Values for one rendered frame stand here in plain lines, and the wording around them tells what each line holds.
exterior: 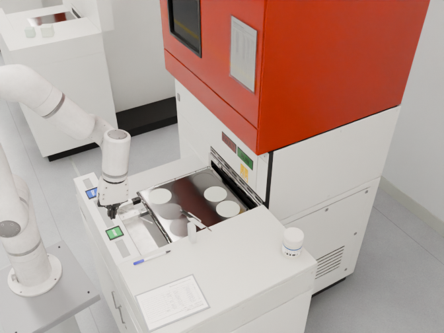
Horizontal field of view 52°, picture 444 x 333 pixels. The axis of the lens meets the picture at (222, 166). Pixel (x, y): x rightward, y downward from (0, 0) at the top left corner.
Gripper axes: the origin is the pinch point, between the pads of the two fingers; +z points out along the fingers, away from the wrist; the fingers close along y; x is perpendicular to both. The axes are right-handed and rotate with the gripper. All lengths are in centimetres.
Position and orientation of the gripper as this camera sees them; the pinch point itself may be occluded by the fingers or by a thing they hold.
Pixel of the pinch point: (111, 212)
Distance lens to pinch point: 163.0
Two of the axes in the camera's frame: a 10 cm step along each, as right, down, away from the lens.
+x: 5.0, 5.4, -6.8
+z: -1.8, 8.3, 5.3
